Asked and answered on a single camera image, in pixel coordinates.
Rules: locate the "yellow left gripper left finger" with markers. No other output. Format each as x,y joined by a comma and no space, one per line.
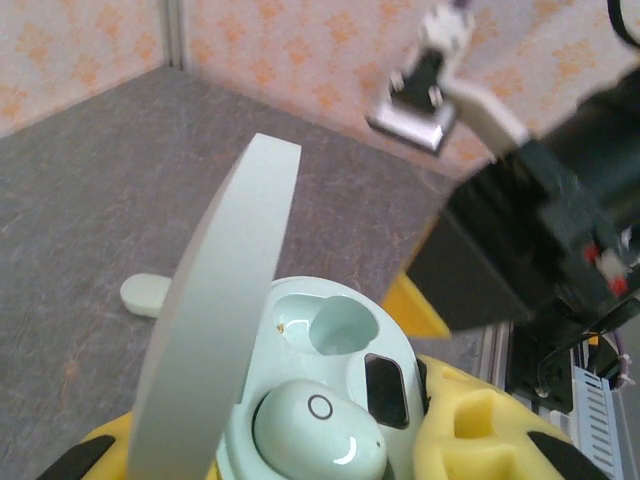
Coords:
100,450

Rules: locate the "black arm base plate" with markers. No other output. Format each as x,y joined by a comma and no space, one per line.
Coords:
545,385

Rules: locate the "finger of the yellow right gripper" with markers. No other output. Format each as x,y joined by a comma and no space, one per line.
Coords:
475,280

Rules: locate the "mint green earbud charging case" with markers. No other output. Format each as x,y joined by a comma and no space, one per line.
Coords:
220,280

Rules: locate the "pale green oval capsule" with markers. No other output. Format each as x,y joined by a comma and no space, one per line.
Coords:
142,295

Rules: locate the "wide aluminium mounting rail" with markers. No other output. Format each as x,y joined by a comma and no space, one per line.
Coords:
495,350

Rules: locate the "aluminium frame post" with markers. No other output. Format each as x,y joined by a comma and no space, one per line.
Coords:
175,30

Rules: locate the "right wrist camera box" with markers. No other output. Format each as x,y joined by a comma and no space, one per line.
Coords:
415,125

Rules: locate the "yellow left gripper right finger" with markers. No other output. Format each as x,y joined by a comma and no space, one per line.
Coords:
475,450

